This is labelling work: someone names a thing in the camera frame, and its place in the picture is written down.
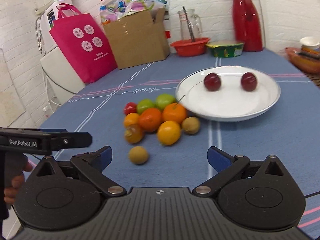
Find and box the brown kiwi front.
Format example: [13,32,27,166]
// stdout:
[128,146,149,165]

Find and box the brown kiwi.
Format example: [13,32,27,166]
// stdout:
[181,116,201,135]
[128,146,149,165]

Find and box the brownish orange speckled fruit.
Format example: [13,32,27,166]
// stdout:
[124,124,145,144]

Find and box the small orange tangerine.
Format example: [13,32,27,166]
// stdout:
[123,113,139,127]

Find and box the small red apple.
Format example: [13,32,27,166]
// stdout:
[123,102,137,115]

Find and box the yellow orange lemon fruit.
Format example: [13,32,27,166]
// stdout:
[157,121,181,146]

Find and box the large orange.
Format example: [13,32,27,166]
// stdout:
[138,108,162,133]

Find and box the orange with stem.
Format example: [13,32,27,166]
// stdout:
[162,102,188,124]

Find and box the person's left hand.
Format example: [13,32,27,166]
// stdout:
[4,162,33,205]

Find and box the white round plate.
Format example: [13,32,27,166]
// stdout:
[175,66,281,122]

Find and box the blue checked tablecloth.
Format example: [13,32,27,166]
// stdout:
[27,49,320,239]

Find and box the green apple left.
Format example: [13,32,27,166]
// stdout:
[136,99,155,114]

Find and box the green apple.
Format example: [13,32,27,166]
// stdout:
[136,99,155,114]
[155,93,176,110]

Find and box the dark red plum left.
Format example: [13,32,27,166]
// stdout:
[203,73,221,92]

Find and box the dark red plum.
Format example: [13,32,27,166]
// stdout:
[241,72,258,92]
[203,73,221,92]

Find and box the dark red plum right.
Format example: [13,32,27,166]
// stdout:
[241,72,258,92]

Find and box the green apple right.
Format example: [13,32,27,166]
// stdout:
[155,93,176,110]

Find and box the pink tote bag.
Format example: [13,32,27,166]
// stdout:
[49,3,117,84]

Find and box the green instant noodle bowl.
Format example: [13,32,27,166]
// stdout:
[206,40,245,58]

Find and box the brown cardboard box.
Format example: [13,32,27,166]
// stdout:
[104,8,170,69]

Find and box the red plastic basket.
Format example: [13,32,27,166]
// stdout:
[170,37,210,57]

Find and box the metal stirrer in pitcher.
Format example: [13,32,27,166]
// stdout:
[182,6,195,42]

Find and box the orange patterned bowl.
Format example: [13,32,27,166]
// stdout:
[285,47,319,74]

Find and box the red thermos jug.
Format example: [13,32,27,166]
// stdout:
[232,0,263,52]

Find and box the floral cloth in box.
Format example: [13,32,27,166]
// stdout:
[100,0,165,26]

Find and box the white paper cup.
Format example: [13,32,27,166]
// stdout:
[300,36,319,51]

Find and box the glass pitcher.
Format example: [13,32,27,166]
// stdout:
[178,9,202,40]

